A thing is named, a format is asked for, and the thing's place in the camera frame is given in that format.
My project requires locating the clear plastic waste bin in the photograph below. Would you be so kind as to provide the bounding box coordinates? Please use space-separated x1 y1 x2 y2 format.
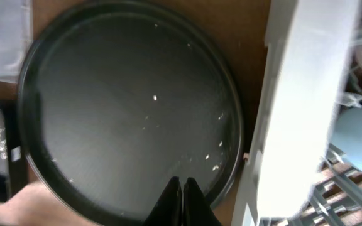
0 0 33 83

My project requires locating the round black serving tray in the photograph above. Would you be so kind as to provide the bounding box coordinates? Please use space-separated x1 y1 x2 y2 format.
18 1 244 225

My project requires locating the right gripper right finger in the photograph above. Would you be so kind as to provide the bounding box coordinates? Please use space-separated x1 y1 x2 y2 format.
183 178 222 226

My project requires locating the grey plate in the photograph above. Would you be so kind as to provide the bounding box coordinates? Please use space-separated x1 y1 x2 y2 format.
257 0 362 218

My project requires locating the grey dishwasher rack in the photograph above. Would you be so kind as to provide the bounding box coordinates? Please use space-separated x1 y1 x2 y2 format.
231 0 362 226

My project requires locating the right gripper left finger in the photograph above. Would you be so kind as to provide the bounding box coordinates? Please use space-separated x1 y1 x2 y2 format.
143 176 182 226

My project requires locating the blue cup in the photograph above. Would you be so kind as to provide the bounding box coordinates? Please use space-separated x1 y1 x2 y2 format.
331 105 362 181

